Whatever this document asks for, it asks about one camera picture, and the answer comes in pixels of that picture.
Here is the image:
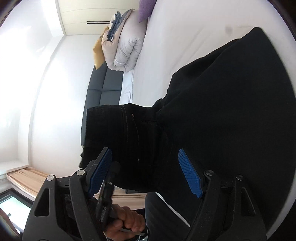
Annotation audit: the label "black denim pants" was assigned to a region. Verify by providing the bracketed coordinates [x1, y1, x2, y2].
[81, 28, 295, 240]

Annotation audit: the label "person's left hand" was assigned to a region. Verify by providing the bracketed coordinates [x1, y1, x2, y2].
[104, 204, 146, 241]

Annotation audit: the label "white pillow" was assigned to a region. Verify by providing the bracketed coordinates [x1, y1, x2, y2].
[119, 69, 134, 104]

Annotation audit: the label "dark grey headboard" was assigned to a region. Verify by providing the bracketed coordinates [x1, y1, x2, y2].
[81, 63, 123, 146]

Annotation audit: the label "yellow pillow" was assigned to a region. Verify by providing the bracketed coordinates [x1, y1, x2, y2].
[93, 27, 109, 70]

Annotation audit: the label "folded beige duvet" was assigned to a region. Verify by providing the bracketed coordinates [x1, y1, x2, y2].
[101, 9, 147, 72]

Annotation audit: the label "folded blue clothes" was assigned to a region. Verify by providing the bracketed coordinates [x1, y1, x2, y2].
[107, 11, 122, 41]

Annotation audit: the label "purple pillow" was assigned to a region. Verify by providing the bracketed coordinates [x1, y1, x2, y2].
[138, 0, 157, 23]

